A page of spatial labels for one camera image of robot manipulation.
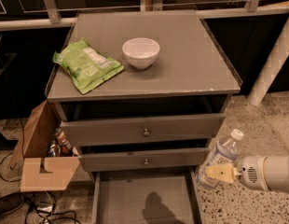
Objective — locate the grey top drawer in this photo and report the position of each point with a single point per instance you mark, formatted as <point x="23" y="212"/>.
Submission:
<point x="83" y="133"/>

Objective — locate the metal window railing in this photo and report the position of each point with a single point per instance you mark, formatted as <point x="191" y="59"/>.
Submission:
<point x="37" y="14"/>

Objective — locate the grey drawer cabinet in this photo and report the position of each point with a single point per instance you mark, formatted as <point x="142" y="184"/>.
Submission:
<point x="191" y="76"/>

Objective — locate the green snack bag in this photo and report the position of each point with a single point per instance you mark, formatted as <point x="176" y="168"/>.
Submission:
<point x="87" y="67"/>

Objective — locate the clear blue plastic water bottle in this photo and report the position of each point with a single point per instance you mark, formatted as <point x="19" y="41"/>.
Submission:
<point x="224" y="151"/>

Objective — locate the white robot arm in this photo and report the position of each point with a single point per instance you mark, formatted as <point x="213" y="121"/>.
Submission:
<point x="267" y="173"/>

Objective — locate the items inside cardboard box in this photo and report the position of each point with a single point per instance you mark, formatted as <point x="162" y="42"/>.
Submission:
<point x="60" y="145"/>

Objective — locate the grey drawer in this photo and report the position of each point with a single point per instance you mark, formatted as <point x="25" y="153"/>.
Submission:
<point x="101" y="162"/>
<point x="83" y="133"/>
<point x="152" y="196"/>

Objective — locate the grey middle drawer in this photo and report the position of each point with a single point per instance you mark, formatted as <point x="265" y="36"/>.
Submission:
<point x="101" y="162"/>

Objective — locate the white ceramic bowl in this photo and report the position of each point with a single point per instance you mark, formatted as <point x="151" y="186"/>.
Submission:
<point x="141" y="52"/>

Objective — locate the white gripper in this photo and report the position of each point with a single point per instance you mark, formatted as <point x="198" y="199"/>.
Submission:
<point x="248" y="173"/>

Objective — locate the grey bottom drawer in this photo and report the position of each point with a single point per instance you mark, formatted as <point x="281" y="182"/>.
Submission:
<point x="152" y="196"/>

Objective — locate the brown cardboard box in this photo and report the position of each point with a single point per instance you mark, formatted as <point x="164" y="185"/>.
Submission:
<point x="39" y="171"/>

